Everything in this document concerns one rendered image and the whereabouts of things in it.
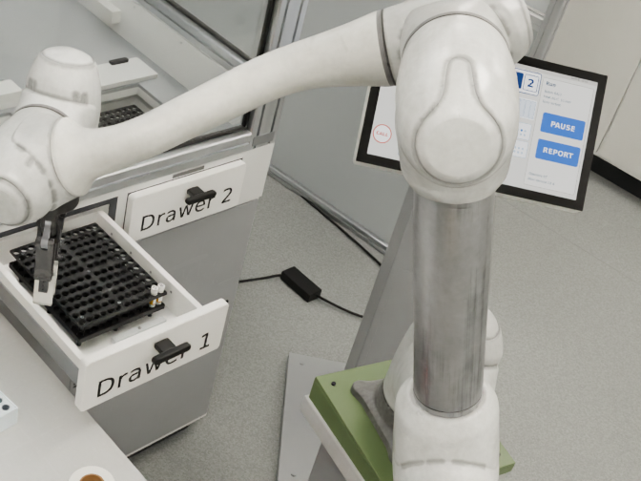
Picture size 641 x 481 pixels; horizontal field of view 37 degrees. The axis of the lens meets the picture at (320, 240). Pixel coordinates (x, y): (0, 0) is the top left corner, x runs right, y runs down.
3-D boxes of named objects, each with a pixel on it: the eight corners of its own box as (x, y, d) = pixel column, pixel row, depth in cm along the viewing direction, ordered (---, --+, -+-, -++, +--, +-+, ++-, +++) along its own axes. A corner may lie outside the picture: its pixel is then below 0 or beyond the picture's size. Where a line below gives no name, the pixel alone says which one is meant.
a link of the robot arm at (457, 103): (492, 441, 160) (500, 555, 143) (395, 438, 162) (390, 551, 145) (526, 5, 114) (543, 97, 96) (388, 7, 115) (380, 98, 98)
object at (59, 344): (207, 339, 172) (213, 314, 169) (83, 395, 156) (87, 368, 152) (81, 216, 191) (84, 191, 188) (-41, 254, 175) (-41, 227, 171)
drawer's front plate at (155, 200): (237, 204, 209) (247, 162, 203) (127, 243, 190) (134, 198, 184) (233, 199, 210) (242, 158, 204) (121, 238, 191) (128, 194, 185)
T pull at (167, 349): (191, 350, 160) (192, 344, 159) (155, 366, 155) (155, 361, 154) (177, 337, 162) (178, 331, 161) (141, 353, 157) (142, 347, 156)
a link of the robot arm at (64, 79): (34, 120, 144) (1, 166, 134) (41, 26, 135) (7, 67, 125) (105, 139, 145) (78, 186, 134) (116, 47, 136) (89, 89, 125)
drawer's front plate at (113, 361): (218, 347, 174) (230, 303, 167) (79, 413, 155) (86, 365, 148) (213, 342, 174) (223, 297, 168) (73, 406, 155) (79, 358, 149)
